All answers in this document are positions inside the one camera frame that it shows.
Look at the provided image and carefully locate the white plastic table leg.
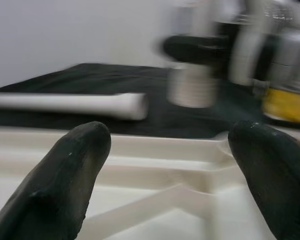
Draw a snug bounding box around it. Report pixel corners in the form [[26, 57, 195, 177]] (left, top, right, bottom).
[[166, 0, 220, 109], [0, 92, 149, 121]]

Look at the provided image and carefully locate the yellow black object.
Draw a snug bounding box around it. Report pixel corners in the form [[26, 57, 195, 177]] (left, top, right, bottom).
[[261, 87, 300, 125]]

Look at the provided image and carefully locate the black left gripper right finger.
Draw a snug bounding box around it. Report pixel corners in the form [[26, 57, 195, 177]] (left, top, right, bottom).
[[227, 119, 300, 240]]

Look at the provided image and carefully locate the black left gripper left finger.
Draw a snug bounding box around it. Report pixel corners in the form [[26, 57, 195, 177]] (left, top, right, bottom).
[[0, 121, 112, 240]]

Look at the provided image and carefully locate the white plastic table top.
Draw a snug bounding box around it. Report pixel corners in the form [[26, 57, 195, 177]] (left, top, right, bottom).
[[0, 124, 300, 240]]

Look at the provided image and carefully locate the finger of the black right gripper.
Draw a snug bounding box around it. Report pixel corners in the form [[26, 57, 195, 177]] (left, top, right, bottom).
[[162, 34, 232, 65]]

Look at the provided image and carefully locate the black table cloth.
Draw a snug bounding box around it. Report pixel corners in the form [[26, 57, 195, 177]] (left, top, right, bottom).
[[0, 62, 300, 140]]

